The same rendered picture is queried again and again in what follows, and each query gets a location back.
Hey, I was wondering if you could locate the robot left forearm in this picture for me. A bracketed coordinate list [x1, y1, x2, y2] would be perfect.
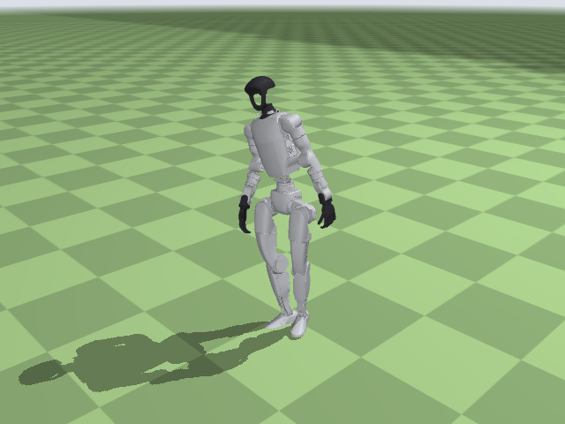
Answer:
[307, 152, 332, 201]

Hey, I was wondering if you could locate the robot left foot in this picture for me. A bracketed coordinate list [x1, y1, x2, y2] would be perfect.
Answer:
[290, 310, 310, 337]

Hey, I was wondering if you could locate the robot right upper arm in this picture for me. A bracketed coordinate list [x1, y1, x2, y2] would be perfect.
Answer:
[244, 123, 265, 172]

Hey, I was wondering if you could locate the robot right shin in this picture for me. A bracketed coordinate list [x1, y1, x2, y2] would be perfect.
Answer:
[266, 264, 291, 317]

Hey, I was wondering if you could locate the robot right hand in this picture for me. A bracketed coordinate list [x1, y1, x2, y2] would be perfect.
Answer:
[238, 195, 251, 233]

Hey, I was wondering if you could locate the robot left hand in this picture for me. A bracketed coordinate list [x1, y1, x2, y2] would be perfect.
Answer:
[318, 193, 336, 229]

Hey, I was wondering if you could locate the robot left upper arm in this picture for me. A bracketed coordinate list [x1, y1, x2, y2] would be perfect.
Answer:
[278, 113, 313, 168]

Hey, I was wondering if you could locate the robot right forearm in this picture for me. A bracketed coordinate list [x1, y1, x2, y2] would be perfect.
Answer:
[239, 168, 260, 206]

